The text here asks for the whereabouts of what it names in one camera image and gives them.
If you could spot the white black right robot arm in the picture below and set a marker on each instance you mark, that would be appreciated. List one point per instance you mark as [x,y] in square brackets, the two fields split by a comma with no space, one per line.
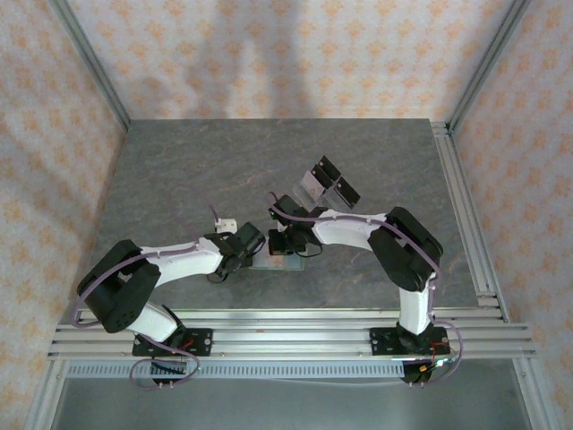
[344,228]

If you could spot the aluminium mounting rail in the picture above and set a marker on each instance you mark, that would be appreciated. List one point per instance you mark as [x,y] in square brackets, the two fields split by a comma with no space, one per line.
[291,338]

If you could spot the aluminium frame post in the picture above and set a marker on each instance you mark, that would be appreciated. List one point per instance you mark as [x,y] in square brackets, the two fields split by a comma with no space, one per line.
[488,62]
[89,62]

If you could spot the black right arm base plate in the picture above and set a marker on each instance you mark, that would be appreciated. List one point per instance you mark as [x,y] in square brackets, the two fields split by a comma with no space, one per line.
[380,342]

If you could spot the aluminium side rail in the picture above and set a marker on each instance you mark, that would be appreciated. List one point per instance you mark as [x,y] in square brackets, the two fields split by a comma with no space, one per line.
[465,215]

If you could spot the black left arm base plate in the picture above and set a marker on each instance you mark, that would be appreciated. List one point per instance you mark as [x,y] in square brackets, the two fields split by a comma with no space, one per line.
[201,342]

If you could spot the aluminium frame leg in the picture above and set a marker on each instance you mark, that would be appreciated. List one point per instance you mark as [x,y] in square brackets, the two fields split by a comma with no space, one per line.
[42,394]
[532,394]

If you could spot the clear acrylic card stand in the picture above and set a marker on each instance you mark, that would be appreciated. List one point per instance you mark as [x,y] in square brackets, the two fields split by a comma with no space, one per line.
[329,197]

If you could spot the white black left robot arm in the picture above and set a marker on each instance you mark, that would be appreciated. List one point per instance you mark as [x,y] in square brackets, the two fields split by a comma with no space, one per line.
[188,264]

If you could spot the black card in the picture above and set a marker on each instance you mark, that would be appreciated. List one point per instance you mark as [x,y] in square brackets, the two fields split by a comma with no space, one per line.
[323,175]
[331,166]
[348,192]

